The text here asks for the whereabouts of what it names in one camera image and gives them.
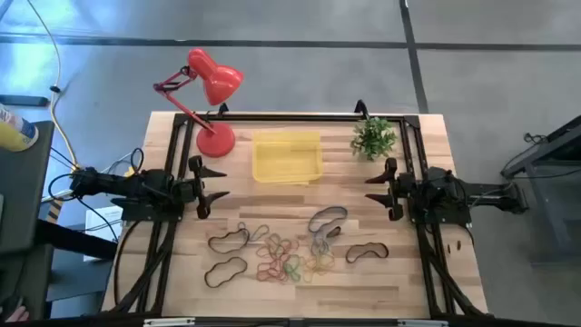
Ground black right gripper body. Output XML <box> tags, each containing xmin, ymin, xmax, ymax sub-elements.
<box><xmin>385</xmin><ymin>156</ymin><xmax>417</xmax><ymax>223</ymax></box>

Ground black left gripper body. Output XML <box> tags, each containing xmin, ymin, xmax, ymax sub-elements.
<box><xmin>170</xmin><ymin>154</ymin><xmax>212</xmax><ymax>221</ymax></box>

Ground black rubber band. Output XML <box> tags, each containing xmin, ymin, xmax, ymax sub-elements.
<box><xmin>203</xmin><ymin>256</ymin><xmax>249</xmax><ymax>290</ymax></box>
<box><xmin>345</xmin><ymin>242</ymin><xmax>390</xmax><ymax>264</ymax></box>
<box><xmin>207</xmin><ymin>227</ymin><xmax>251</xmax><ymax>254</ymax></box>

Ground thin light blue rubber band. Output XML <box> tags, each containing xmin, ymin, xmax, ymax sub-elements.
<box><xmin>235</xmin><ymin>221</ymin><xmax>271</xmax><ymax>243</ymax></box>

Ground yellow translucent plastic bin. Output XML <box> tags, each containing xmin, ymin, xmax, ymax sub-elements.
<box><xmin>251</xmin><ymin>130</ymin><xmax>324</xmax><ymax>184</ymax></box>

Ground red desk lamp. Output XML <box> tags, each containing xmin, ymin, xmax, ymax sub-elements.
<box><xmin>153</xmin><ymin>47</ymin><xmax>245</xmax><ymax>159</ymax></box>

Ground small green potted plant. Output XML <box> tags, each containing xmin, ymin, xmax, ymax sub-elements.
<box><xmin>349</xmin><ymin>115</ymin><xmax>399</xmax><ymax>163</ymax></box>

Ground white paper sheet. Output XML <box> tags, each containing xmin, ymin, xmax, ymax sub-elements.
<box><xmin>84</xmin><ymin>204</ymin><xmax>124</xmax><ymax>263</ymax></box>

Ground dark grey metal cart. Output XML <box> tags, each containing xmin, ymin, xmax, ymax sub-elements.
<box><xmin>500</xmin><ymin>115</ymin><xmax>581</xmax><ymax>264</ymax></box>

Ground dark grey side table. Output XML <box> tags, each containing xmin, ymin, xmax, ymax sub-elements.
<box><xmin>0</xmin><ymin>120</ymin><xmax>56</xmax><ymax>319</ymax></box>

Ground yellow blue cylindrical canister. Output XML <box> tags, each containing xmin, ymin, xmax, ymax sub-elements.
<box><xmin>0</xmin><ymin>103</ymin><xmax>40</xmax><ymax>154</ymax></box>

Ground black flat bar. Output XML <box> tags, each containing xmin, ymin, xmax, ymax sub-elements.
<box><xmin>0</xmin><ymin>94</ymin><xmax>50</xmax><ymax>108</ymax></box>

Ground person's hand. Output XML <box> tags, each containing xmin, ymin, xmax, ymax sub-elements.
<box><xmin>3</xmin><ymin>306</ymin><xmax>31</xmax><ymax>323</ymax></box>

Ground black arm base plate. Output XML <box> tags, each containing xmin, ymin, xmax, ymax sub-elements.
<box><xmin>410</xmin><ymin>199</ymin><xmax>473</xmax><ymax>227</ymax></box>
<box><xmin>111</xmin><ymin>197</ymin><xmax>185</xmax><ymax>223</ymax></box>

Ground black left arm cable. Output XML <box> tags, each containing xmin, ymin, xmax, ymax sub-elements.
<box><xmin>130</xmin><ymin>147</ymin><xmax>145</xmax><ymax>175</ymax></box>

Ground black aluminium table frame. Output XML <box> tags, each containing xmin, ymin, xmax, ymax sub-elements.
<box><xmin>103</xmin><ymin>112</ymin><xmax>489</xmax><ymax>319</ymax></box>

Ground silver bracket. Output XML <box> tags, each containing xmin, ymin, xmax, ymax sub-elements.
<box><xmin>143</xmin><ymin>317</ymin><xmax>196</xmax><ymax>327</ymax></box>
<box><xmin>397</xmin><ymin>319</ymin><xmax>449</xmax><ymax>327</ymax></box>

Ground black floor cable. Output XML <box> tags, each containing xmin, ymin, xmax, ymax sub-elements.
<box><xmin>523</xmin><ymin>131</ymin><xmax>549</xmax><ymax>146</ymax></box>

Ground white cable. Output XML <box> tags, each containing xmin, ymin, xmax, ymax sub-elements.
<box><xmin>40</xmin><ymin>152</ymin><xmax>137</xmax><ymax>203</ymax></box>

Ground yellow black striped post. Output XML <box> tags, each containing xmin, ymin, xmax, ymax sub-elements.
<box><xmin>46</xmin><ymin>197</ymin><xmax>64</xmax><ymax>224</ymax></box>

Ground black power cable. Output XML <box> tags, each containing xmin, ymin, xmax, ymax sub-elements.
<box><xmin>47</xmin><ymin>172</ymin><xmax>120</xmax><ymax>243</ymax></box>

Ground yellow cable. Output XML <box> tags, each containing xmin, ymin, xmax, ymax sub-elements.
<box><xmin>25</xmin><ymin>0</ymin><xmax>79</xmax><ymax>172</ymax></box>

